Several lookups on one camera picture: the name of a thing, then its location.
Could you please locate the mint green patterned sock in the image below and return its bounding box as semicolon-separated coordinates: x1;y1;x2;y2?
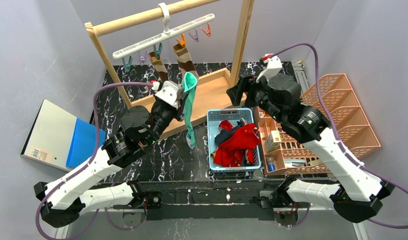
181;72;198;149

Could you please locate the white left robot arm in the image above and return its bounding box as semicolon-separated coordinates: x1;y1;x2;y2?
34;91;189;228

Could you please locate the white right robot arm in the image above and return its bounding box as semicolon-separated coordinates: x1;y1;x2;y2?
226;75;393;223

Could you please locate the white plastic clip hanger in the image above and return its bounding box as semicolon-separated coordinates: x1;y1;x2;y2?
112;2;215;60

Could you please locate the red sock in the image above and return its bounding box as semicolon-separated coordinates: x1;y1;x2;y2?
213;119;261;168

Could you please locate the wooden drying rack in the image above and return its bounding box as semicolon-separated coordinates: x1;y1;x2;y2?
84;0;254;126

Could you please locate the light blue perforated basket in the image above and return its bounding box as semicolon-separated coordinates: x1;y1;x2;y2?
207;107;261;174

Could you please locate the white cardboard box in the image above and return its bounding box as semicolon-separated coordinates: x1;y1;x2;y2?
264;130;282;153

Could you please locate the beige brown sock left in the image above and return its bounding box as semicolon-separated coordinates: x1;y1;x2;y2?
149;51;169;82

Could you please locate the beige brown sock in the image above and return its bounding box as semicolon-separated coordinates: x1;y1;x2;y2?
173;43;199;79
149;51;169;82

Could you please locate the beige brown sock right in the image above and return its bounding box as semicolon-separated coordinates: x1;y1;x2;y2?
173;43;199;79

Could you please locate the dark navy sock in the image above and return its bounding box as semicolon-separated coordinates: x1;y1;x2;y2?
215;120;257;167

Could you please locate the lilac clothespin left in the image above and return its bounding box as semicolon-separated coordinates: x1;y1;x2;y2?
140;50;148;66

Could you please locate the lilac clothespin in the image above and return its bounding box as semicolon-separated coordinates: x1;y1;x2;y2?
140;50;148;66
188;28;199;43

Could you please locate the teal clothespin far left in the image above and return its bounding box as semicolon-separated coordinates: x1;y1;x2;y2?
122;56;133;73

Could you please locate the teal clothespin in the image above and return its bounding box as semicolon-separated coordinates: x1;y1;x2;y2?
153;42;163;60
122;56;133;73

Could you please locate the blue capped bottle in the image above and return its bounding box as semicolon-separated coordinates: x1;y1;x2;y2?
265;157;276;172

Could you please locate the orange clothespin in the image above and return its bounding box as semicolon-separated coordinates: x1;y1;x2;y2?
176;33;187;48

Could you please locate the peach plastic desk organizer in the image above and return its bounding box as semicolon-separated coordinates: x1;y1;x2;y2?
254;73;380;176

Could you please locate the coral clothespin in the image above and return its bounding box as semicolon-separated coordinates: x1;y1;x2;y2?
201;22;211;37

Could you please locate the lilac clothespin right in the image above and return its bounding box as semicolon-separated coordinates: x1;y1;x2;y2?
188;28;199;43

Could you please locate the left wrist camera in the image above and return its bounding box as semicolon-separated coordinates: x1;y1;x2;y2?
151;80;184;110

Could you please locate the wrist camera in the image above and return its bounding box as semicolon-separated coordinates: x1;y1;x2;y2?
151;80;184;110
256;53;283;83

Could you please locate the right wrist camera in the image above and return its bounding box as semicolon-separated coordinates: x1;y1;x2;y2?
256;53;283;83

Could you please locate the grey metal rail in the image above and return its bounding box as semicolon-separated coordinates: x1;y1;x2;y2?
291;61;310;93

